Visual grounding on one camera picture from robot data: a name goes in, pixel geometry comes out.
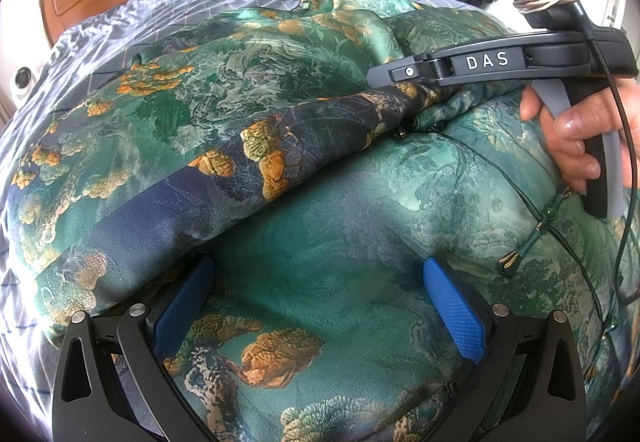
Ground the person's right hand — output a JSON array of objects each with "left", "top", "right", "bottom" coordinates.
[{"left": 520, "top": 77, "right": 640, "bottom": 195}]

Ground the black cable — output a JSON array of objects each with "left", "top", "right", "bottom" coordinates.
[{"left": 575, "top": 0, "right": 640, "bottom": 308}]

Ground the white round camera device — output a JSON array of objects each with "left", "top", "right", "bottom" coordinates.
[{"left": 11, "top": 66, "right": 41, "bottom": 98}]

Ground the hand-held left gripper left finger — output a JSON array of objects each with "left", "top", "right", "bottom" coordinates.
[{"left": 51, "top": 253, "right": 217, "bottom": 442}]

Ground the green patterned padded jacket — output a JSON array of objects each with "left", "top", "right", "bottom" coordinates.
[{"left": 7, "top": 0, "right": 640, "bottom": 442}]

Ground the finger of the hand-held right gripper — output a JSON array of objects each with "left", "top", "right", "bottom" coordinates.
[{"left": 366, "top": 53, "right": 451, "bottom": 89}]

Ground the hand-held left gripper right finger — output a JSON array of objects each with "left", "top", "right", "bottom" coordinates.
[{"left": 422, "top": 255, "right": 588, "bottom": 442}]

